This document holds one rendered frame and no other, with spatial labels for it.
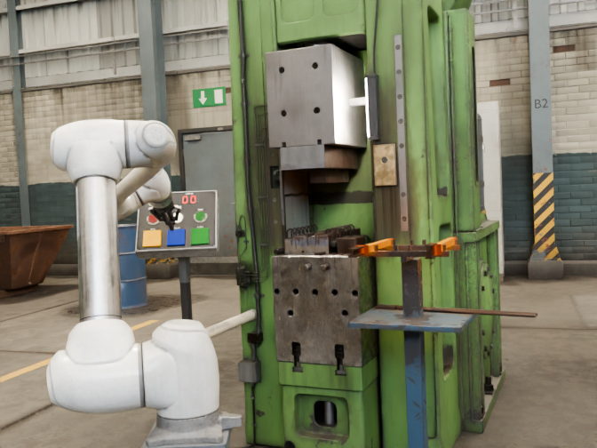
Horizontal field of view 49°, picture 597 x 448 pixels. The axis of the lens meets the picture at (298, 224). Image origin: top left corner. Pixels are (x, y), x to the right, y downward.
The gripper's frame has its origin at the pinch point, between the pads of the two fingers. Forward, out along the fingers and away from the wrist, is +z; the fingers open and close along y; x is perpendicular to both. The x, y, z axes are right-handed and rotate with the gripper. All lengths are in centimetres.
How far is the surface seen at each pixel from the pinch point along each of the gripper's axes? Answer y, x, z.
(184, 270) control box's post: 0.9, -7.8, 30.0
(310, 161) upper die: 58, 23, -6
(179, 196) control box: 0.4, 19.8, 13.2
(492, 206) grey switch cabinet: 287, 228, 431
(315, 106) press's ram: 61, 41, -18
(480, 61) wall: 297, 414, 397
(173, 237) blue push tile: -1.0, -0.2, 12.5
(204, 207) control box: 11.7, 14.0, 13.2
